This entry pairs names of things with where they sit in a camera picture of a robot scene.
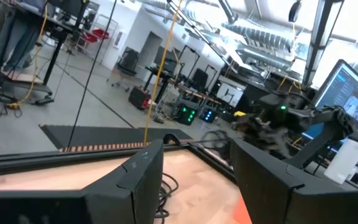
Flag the red storage bin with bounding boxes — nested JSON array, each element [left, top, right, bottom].
[[81, 30, 98, 44], [91, 27, 110, 40]]

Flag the black support pillar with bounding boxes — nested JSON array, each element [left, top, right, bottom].
[[301, 0, 345, 88]]

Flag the computer with blue lights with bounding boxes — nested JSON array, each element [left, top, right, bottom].
[[199, 107, 218, 124]]

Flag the orange flat pad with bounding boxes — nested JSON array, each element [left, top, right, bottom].
[[232, 195, 254, 224]]

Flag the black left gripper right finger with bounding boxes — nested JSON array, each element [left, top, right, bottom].
[[231, 138, 306, 224]]

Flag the wooden floor board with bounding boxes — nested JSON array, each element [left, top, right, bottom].
[[0, 70, 45, 85]]

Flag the wire shelf rack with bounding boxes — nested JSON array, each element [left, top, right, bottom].
[[74, 12, 119, 63]]

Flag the coiled cable with yellow tie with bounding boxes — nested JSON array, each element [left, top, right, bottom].
[[154, 172, 180, 219]]

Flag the black standing desk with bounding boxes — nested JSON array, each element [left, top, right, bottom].
[[0, 0, 90, 106]]

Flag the black power strip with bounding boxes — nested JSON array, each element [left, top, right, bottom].
[[34, 96, 55, 106]]

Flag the black hanging lamp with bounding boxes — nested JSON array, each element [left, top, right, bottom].
[[288, 0, 303, 24]]

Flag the black computer monitor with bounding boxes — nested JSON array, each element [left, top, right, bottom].
[[302, 58, 358, 156]]

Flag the black striped floor mat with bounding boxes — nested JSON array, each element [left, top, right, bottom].
[[39, 124, 195, 153]]

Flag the black hanging cable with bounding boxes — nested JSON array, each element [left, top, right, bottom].
[[67, 0, 118, 150]]

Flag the white cylindrical container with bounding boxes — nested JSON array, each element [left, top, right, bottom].
[[323, 138, 358, 185]]

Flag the white lit screen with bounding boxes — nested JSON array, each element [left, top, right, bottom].
[[215, 82, 246, 109]]

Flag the black office chair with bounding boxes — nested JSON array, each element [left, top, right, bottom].
[[106, 46, 140, 93]]

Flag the black case with red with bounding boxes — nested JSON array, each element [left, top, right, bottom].
[[127, 85, 152, 111]]

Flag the yellow extension cord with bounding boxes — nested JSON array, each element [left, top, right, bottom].
[[6, 4, 48, 110]]

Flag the computer with green lights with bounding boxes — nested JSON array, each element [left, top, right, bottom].
[[173, 103, 199, 126]]

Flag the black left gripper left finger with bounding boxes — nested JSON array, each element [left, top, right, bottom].
[[84, 139, 165, 224]]

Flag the black aluminium table frame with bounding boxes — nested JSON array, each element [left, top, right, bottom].
[[0, 133, 241, 187]]

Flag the yellow hanging cable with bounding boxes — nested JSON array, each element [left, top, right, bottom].
[[143, 0, 183, 146]]

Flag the long wooden workbench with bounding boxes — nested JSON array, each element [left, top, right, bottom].
[[144, 64, 224, 107]]

